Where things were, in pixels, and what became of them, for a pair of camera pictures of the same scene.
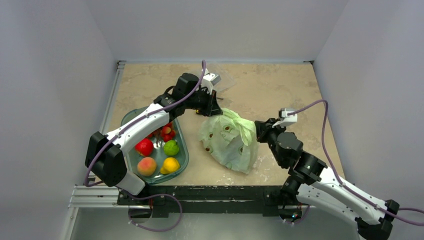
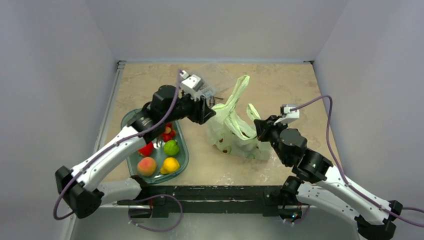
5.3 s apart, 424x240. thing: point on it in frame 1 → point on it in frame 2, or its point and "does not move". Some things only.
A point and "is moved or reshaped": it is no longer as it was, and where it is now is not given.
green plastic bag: [230, 140] is moved or reshaped
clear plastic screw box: [226, 80] does not move
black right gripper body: [260, 129] does not move
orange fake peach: [146, 166] does not move
